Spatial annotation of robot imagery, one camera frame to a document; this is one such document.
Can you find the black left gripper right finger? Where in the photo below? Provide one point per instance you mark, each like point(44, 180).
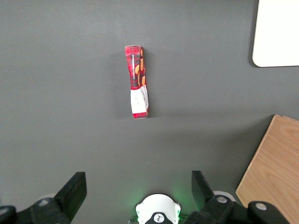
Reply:
point(203, 193)

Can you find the white plastic tray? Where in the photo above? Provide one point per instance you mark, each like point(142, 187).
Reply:
point(276, 32)

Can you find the white round device green light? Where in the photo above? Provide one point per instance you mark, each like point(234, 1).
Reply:
point(157, 206)

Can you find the light wooden board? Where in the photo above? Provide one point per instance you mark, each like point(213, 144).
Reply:
point(273, 170)

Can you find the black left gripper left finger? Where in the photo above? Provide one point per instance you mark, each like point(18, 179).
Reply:
point(70, 196)

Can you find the red cookie box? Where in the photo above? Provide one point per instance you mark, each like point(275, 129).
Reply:
point(138, 81)

